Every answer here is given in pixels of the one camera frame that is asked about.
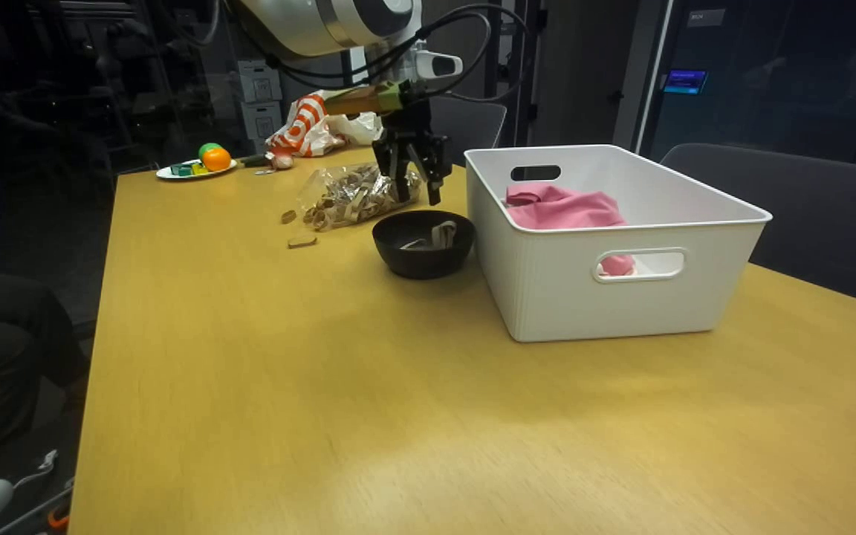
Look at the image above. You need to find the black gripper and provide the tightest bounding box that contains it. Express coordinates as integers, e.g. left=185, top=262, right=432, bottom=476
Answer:
left=369, top=81, right=455, bottom=208

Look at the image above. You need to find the clear rubber band bag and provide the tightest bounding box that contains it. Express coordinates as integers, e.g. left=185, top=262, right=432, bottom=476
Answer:
left=299, top=161, right=429, bottom=235

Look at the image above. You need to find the black bowl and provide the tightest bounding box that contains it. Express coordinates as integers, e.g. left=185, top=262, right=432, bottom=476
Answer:
left=369, top=208, right=479, bottom=281

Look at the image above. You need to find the white orange plastic bag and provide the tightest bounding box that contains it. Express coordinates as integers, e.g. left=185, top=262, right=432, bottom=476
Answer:
left=264, top=90, right=389, bottom=161

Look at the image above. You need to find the grey office chair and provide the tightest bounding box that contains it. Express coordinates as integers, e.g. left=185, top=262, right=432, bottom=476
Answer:
left=424, top=94, right=510, bottom=167
left=659, top=139, right=856, bottom=314

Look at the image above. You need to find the pink cloth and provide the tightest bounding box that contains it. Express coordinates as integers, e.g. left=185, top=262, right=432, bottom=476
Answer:
left=501, top=182, right=640, bottom=280

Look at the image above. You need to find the orange toy fruit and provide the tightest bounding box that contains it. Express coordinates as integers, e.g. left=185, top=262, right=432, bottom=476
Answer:
left=200, top=145, right=235, bottom=174

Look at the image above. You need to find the white plastic bin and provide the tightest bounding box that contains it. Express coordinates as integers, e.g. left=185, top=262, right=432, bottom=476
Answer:
left=460, top=142, right=775, bottom=345

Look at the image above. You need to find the white plate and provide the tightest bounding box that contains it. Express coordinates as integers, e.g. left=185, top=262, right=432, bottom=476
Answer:
left=155, top=156, right=241, bottom=185

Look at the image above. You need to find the thin white window mullion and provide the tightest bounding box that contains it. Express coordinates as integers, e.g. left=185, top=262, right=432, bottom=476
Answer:
left=632, top=0, right=675, bottom=155

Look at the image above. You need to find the blue lit screen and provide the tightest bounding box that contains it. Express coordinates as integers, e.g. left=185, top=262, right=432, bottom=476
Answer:
left=663, top=69, right=711, bottom=97

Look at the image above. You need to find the black office chair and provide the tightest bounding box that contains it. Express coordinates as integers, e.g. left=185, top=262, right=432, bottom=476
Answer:
left=0, top=265, right=90, bottom=473

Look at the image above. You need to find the tan wrist camera mount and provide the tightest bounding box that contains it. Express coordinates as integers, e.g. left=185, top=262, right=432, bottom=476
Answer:
left=320, top=81, right=412, bottom=118

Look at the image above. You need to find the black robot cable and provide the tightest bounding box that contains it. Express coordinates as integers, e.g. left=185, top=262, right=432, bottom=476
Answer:
left=267, top=0, right=510, bottom=101

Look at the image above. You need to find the white floor cable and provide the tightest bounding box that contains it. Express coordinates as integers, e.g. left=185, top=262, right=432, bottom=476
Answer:
left=8, top=445, right=63, bottom=494

